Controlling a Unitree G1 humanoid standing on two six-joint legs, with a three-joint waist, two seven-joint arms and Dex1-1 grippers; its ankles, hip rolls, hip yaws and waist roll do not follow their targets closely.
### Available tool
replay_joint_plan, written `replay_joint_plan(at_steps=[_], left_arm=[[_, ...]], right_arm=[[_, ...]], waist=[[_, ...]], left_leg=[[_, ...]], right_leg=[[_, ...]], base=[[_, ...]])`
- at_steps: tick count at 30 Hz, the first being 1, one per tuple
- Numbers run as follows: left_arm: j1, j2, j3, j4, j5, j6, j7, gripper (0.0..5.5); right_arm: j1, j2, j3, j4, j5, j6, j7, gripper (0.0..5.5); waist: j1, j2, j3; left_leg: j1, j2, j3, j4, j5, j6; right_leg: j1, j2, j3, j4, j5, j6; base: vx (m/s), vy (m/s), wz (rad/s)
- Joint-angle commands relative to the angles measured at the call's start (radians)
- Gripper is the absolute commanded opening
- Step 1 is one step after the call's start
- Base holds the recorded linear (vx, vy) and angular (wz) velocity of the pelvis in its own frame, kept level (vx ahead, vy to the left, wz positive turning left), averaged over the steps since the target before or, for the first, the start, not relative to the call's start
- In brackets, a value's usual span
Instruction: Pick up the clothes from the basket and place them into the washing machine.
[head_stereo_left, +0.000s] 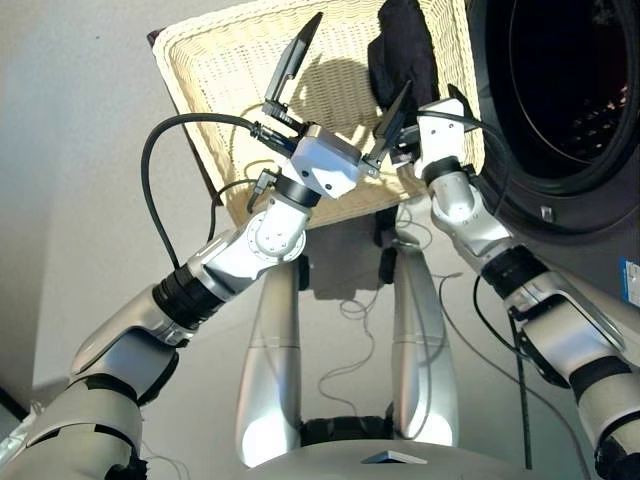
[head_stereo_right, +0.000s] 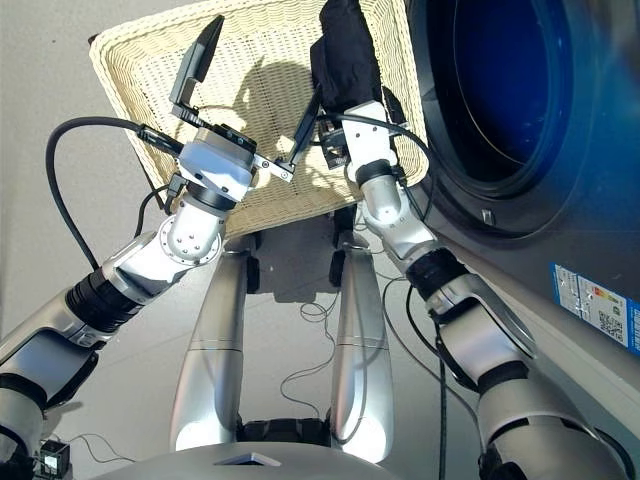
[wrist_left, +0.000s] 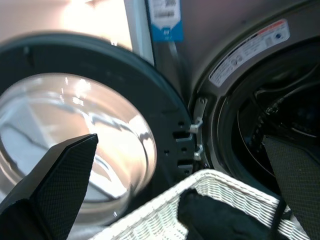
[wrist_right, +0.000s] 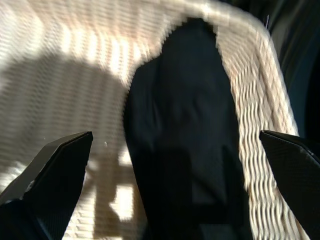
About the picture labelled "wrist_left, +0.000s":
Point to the black cloth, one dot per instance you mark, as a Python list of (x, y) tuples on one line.
[(212, 217)]

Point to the pale woven basket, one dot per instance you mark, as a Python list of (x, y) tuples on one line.
[(212, 182)]

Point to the grey washing machine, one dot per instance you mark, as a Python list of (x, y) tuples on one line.
[(212, 37)]

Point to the round glass washer door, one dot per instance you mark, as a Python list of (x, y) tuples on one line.
[(75, 112)]

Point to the metal door hinge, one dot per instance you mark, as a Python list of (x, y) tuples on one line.
[(198, 110)]

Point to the white warning label sticker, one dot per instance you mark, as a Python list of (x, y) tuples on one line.
[(250, 50)]

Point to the grey vertical panel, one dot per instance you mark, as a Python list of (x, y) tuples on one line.
[(140, 37)]

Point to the blue white washer sticker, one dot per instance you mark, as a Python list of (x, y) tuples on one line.
[(166, 32)]

